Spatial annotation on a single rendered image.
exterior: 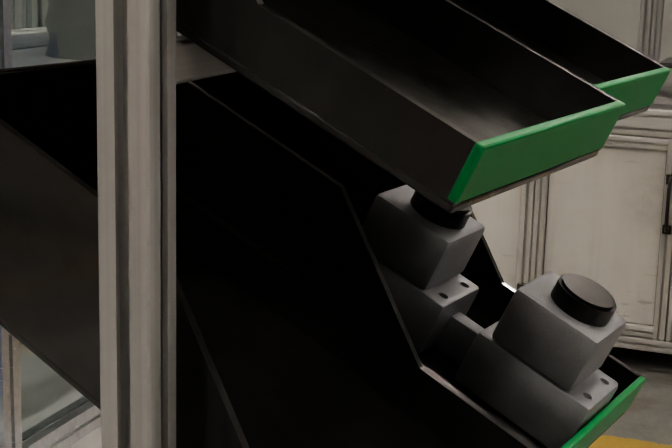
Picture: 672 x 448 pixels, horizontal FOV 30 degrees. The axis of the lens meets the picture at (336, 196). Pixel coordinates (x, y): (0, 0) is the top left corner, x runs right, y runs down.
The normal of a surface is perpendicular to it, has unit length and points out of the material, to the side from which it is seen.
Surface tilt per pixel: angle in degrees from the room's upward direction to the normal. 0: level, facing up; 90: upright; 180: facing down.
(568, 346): 90
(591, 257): 90
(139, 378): 90
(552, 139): 115
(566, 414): 90
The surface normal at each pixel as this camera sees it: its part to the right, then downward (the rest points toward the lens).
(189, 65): 0.93, 0.10
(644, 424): 0.03, -0.98
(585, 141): 0.77, 0.53
